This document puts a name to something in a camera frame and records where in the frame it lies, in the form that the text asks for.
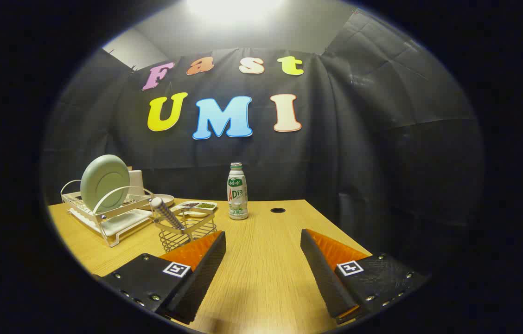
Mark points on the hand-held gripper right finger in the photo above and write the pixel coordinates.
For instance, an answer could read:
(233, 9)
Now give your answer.
(326, 283)

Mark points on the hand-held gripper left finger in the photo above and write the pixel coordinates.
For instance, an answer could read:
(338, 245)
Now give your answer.
(203, 278)

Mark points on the light green plate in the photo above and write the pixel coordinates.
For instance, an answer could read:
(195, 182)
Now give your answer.
(104, 181)

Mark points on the white divided dish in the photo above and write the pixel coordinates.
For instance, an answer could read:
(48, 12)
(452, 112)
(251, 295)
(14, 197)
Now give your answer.
(192, 214)

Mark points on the round white meat plate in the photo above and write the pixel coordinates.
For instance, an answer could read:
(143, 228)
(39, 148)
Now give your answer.
(166, 199)

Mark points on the pile of green beans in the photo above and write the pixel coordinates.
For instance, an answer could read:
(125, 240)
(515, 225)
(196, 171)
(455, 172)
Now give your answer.
(206, 205)

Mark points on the white drink bottle green label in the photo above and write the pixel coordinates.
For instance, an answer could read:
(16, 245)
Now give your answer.
(238, 195)

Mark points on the white drip tray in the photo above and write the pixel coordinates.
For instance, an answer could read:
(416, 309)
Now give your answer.
(122, 222)

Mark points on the white toaster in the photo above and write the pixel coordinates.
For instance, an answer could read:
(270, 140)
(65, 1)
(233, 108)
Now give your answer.
(136, 183)

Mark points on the black backdrop cloth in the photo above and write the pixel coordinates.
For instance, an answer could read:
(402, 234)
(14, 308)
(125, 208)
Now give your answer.
(359, 162)

